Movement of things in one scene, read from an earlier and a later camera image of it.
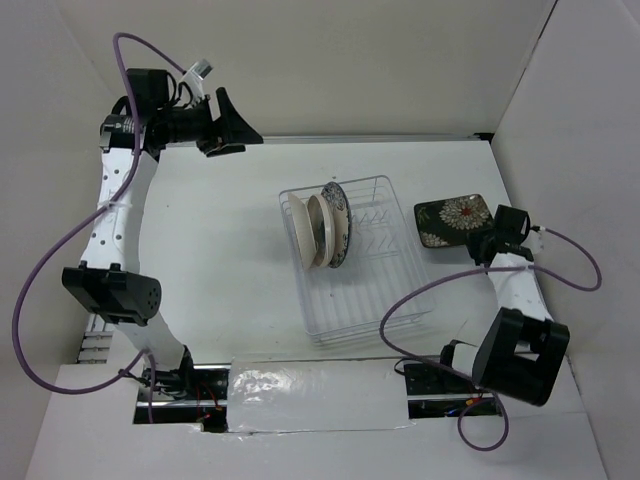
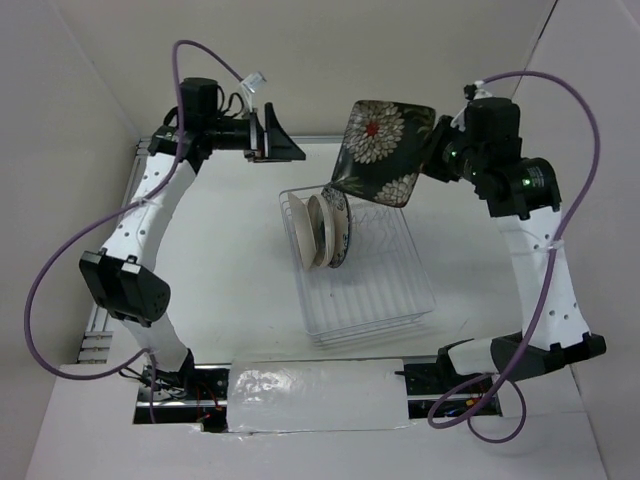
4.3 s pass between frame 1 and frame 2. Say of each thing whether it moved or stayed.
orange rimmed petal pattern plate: stayed
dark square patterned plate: moved
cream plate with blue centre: stayed
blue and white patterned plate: stayed
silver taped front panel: stayed
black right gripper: moved
